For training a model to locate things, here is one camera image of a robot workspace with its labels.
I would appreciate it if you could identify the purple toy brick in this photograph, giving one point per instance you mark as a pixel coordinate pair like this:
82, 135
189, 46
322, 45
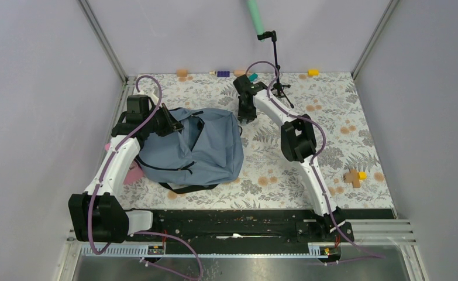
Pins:
223, 74

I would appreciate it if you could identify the small tan wooden block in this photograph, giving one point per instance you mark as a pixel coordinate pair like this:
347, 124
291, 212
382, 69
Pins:
182, 72

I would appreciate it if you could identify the teal toy block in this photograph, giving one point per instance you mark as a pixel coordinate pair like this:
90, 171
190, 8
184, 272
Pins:
252, 77

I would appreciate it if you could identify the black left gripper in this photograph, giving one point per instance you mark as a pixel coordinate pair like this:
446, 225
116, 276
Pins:
171, 124

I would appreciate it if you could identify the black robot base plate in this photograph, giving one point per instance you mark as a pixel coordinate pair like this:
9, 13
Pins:
259, 230

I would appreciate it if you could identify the black mini tripod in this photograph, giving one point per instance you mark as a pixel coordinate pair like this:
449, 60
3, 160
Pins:
278, 87

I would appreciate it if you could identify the yellow toy block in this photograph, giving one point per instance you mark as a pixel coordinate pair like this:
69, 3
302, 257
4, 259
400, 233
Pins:
313, 72

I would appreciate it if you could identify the blue grey backpack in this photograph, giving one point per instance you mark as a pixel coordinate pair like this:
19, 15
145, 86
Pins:
207, 152

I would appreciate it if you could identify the aluminium frame rail right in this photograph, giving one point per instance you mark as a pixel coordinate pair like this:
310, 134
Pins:
387, 14

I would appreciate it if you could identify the long tan wooden block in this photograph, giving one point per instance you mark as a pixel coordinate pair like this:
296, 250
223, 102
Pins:
238, 73

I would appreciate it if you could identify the pink transparent pencil case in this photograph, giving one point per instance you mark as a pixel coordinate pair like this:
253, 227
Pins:
132, 172

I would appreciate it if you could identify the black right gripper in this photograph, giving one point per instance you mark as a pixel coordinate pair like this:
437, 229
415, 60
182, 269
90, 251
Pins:
250, 117

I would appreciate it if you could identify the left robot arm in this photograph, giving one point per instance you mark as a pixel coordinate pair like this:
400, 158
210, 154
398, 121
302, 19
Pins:
96, 214

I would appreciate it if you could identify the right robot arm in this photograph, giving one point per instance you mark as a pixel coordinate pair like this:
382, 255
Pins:
298, 145

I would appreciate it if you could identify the aluminium frame rail left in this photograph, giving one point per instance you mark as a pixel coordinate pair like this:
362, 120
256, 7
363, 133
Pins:
89, 95

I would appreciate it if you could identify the white slotted cable duct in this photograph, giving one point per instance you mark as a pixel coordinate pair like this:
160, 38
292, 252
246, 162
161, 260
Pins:
179, 251

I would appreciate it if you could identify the tan wooden puzzle piece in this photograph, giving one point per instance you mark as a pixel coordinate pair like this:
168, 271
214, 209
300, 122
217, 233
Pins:
353, 177

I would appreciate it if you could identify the aluminium frame rail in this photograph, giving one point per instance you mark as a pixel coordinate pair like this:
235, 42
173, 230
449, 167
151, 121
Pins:
387, 14
89, 95

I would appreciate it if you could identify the mint green microphone handle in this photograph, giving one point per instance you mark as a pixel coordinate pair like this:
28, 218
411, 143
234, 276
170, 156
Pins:
255, 16

